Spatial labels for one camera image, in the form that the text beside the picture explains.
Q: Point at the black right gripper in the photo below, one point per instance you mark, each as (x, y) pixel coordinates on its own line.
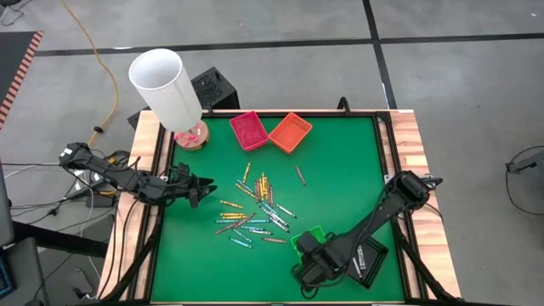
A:
(316, 265)

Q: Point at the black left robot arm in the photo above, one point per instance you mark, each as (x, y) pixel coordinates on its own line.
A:
(106, 172)

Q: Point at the red plastic basket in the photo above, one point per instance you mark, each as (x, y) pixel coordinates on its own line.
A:
(248, 132)

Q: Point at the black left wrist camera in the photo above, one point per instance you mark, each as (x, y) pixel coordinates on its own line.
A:
(183, 170)

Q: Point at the wooden table side board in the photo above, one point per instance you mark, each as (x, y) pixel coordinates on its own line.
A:
(146, 136)
(406, 140)

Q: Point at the black mat with striped edge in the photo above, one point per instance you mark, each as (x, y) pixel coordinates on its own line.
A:
(13, 59)

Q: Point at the yellow crayon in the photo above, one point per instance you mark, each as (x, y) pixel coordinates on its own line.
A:
(247, 172)
(231, 204)
(263, 183)
(246, 191)
(260, 190)
(232, 214)
(267, 190)
(234, 217)

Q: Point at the black floor beam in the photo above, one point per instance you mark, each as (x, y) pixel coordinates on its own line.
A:
(59, 240)

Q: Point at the black perforated box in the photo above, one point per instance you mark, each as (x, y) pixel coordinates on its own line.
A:
(212, 87)

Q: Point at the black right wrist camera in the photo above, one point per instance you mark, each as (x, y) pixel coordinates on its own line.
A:
(307, 243)

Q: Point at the black table frame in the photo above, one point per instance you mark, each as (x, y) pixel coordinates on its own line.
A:
(323, 115)

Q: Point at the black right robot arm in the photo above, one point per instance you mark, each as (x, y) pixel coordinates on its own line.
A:
(382, 212)

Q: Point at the orange plastic basket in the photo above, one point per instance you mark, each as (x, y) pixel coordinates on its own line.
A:
(290, 132)

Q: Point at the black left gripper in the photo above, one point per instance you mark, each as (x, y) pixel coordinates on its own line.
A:
(178, 189)

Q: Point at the black plastic basket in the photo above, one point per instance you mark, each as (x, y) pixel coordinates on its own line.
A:
(376, 255)

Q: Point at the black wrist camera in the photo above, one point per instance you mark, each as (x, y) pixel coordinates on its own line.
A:
(307, 243)
(183, 170)

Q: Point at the wooden lamp base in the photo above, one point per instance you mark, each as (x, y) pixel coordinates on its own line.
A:
(203, 135)

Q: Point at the white crayon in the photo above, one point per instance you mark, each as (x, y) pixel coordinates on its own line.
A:
(286, 211)
(356, 268)
(361, 257)
(274, 217)
(261, 232)
(280, 225)

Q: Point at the green plastic basket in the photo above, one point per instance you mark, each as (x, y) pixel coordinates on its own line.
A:
(316, 233)

